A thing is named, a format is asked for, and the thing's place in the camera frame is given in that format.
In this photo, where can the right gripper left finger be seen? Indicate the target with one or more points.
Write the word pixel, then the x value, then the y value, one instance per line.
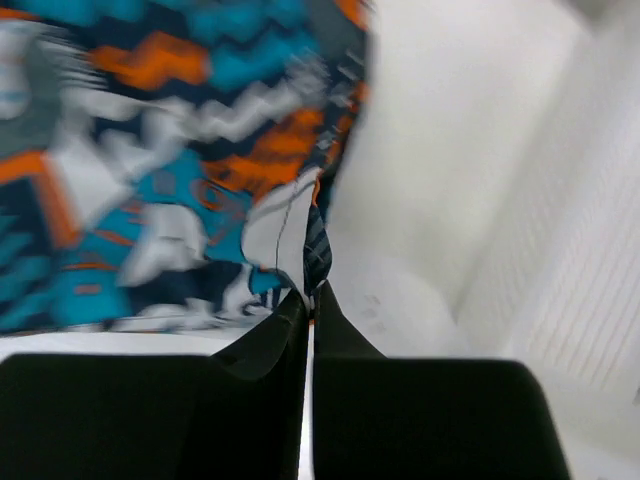
pixel 236 414

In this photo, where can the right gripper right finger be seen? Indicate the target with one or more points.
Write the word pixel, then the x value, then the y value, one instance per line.
pixel 375 417

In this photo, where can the colourful patterned shorts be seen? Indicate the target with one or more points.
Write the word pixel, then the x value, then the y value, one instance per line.
pixel 165 165

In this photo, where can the white perforated plastic basket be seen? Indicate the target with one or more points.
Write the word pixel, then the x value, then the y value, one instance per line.
pixel 558 286

